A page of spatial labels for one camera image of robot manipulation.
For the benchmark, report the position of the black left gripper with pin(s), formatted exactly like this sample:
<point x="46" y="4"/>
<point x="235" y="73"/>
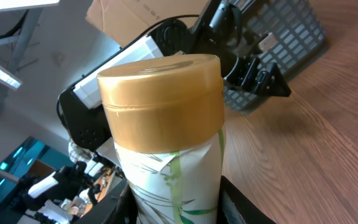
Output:
<point x="247" y="77"/>

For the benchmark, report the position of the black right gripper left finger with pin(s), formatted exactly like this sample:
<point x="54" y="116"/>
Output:
<point x="117" y="207"/>

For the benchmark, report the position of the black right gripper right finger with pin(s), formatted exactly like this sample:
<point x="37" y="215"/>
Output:
<point x="235" y="208"/>

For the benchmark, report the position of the white tube with gold cap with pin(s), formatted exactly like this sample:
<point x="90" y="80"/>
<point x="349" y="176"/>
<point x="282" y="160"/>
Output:
<point x="176" y="187"/>

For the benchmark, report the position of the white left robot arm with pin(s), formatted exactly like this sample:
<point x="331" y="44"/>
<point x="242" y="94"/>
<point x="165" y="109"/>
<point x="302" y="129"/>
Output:
<point x="170" y="103"/>

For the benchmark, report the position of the grey plastic shopping basket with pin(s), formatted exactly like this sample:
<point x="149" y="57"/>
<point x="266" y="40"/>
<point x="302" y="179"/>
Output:
<point x="299" y="34"/>

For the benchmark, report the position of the cluttered background desk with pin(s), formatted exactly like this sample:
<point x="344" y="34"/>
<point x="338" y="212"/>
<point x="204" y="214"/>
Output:
<point x="68" y="182"/>

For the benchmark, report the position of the ceiling light panel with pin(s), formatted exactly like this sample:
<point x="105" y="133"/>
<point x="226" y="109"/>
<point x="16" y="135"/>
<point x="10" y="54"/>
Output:
<point x="8" y="79"/>
<point x="13" y="5"/>

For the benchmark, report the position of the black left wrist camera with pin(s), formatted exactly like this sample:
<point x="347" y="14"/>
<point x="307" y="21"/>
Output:
<point x="224" y="23"/>

